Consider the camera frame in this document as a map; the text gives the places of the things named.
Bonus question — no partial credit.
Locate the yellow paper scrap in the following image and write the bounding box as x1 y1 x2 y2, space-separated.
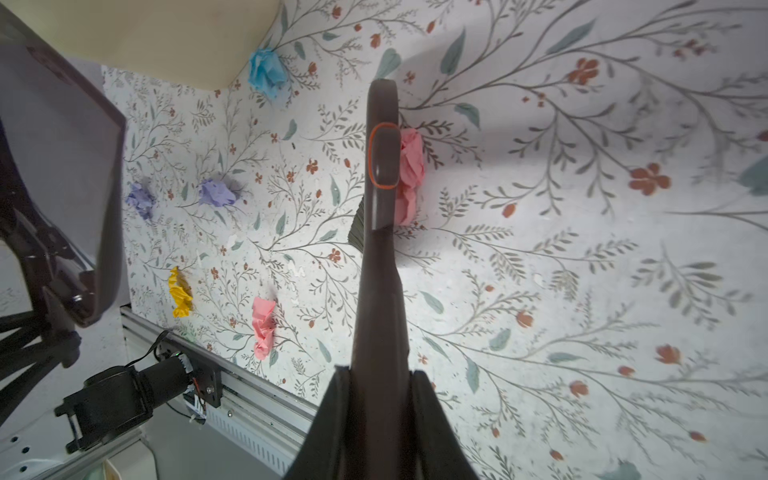
168 267 193 318

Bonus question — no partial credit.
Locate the purple paper scrap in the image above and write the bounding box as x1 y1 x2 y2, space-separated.
125 182 156 221
198 179 237 208

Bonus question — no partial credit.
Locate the dark brown plastic dustpan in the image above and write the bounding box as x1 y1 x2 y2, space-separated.
0 2 128 370

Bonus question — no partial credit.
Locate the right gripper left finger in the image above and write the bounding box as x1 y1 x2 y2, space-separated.
283 367 351 480

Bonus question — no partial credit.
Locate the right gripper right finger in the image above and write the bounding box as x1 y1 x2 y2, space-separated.
410 371 478 480

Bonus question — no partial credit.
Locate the light blue paper scrap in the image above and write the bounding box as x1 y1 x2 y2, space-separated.
248 49 288 100

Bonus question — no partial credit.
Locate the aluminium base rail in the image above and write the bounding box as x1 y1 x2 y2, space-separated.
121 306 318 476

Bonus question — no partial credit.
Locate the pink paper scrap long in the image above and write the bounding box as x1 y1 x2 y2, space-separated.
252 297 277 360

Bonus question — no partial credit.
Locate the bin with yellow-green bag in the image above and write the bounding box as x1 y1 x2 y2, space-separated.
3 0 281 91

